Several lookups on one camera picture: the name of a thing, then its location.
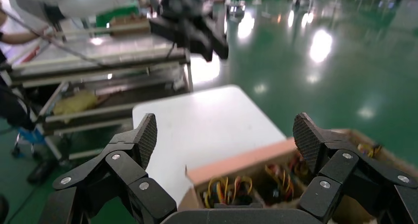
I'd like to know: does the small brown cardboard box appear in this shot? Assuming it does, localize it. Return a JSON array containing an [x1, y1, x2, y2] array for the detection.
[[108, 15, 151, 37]]

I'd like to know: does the person in white shirt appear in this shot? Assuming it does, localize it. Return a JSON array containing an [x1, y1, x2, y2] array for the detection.
[[0, 0, 50, 132]]

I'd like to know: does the brown cardboard divider box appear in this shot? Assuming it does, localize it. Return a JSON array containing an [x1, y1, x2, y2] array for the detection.
[[177, 129, 418, 224]]

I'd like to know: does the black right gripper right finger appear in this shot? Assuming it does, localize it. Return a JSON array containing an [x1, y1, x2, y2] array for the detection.
[[292, 112, 418, 224]]

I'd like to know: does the black shoe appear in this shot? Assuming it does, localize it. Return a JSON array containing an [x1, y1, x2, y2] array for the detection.
[[27, 159, 59, 185]]

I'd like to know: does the power supply with coloured wires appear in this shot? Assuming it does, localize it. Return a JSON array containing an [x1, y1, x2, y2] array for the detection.
[[264, 163, 295, 203], [202, 175, 254, 209], [357, 143, 383, 159]]

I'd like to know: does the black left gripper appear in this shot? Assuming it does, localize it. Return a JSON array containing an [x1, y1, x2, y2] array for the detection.
[[149, 0, 230, 62]]

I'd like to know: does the yellow cloth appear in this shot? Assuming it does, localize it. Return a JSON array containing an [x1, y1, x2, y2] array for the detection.
[[52, 90, 99, 117]]

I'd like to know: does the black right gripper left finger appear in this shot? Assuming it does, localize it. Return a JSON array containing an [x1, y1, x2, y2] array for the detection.
[[52, 113, 177, 224]]

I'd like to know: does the thin black cable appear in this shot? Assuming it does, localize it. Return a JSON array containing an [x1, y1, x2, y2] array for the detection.
[[0, 7, 110, 69]]

